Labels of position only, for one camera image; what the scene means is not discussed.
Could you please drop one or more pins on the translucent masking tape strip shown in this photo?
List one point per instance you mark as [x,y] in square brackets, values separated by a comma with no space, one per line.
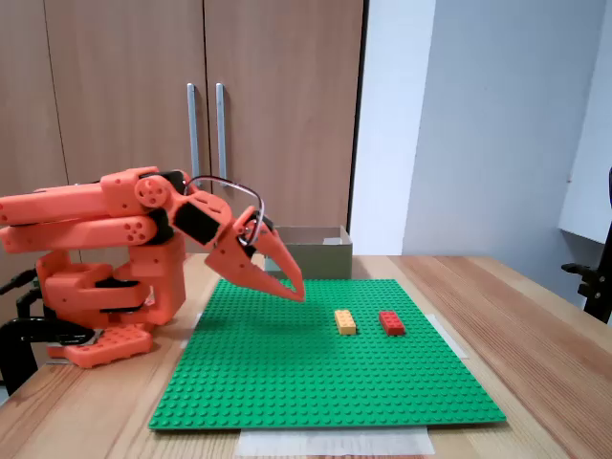
[452,337]
[190,332]
[334,442]

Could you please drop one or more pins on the yellow lego block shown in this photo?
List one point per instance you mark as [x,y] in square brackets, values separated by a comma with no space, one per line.
[345,322]

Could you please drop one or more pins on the brown wooden cabinet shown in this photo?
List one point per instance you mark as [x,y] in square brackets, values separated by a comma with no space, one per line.
[119,72]

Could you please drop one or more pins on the black table clamp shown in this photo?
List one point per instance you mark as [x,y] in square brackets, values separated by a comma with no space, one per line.
[14,344]

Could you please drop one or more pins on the red lego block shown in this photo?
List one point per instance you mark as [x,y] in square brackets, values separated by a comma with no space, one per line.
[392,323]

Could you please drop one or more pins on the green lego baseplate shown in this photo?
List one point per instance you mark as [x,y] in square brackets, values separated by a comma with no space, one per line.
[287,373]

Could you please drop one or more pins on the cardboard box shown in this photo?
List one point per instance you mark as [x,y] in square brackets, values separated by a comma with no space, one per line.
[325,260]

